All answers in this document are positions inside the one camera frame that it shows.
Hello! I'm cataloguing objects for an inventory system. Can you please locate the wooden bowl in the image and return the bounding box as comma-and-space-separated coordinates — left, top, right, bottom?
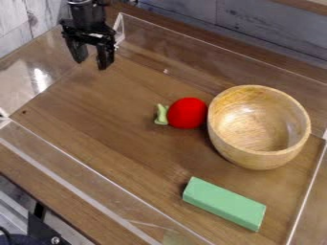
206, 85, 312, 170

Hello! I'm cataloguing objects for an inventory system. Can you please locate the green rectangular block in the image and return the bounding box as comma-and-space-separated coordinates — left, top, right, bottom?
182, 177, 265, 232

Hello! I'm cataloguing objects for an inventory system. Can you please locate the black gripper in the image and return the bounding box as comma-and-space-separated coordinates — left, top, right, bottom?
59, 0, 114, 70

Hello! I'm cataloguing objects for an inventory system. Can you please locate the red round plush tomato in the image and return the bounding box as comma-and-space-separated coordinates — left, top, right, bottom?
154, 98, 208, 129

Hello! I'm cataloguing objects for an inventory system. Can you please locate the black clamp with bolt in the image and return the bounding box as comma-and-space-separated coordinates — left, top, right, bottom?
26, 213, 71, 245

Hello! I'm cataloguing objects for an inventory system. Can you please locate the black cable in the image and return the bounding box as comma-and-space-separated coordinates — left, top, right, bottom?
0, 226, 13, 245

